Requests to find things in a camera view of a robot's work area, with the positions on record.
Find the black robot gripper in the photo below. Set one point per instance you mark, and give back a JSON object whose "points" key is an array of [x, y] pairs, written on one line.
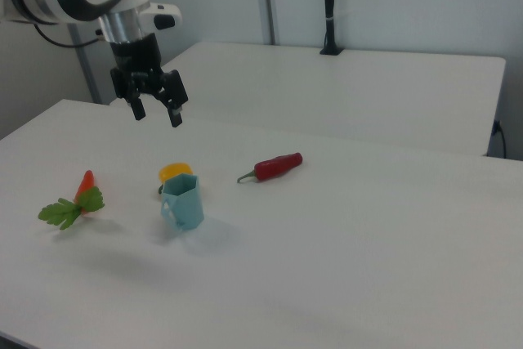
{"points": [[137, 59]]}

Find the light blue faceted mug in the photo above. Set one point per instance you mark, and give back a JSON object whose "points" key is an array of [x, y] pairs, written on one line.
{"points": [[186, 206]]}

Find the yellow toy bell pepper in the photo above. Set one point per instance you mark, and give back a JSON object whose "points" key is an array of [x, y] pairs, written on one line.
{"points": [[175, 169]]}

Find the orange toy carrot with leaves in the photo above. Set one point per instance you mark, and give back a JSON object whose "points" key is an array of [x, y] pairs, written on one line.
{"points": [[86, 183]]}

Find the red toy chili pepper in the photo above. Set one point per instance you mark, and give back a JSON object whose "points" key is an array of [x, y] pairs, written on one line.
{"points": [[274, 167]]}

